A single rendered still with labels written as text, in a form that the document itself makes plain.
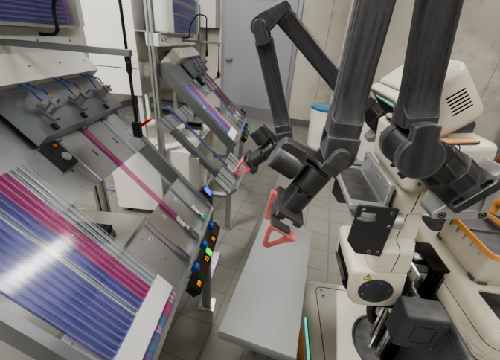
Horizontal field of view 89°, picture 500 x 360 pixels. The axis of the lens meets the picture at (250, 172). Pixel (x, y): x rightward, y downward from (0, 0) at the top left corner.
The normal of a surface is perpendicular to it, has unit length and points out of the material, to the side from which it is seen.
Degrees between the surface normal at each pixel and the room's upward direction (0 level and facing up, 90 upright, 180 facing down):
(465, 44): 90
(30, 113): 48
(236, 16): 90
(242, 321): 0
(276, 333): 0
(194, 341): 0
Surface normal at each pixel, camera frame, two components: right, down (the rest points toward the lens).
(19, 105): 0.78, -0.52
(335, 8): -0.29, 0.43
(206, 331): 0.07, -0.88
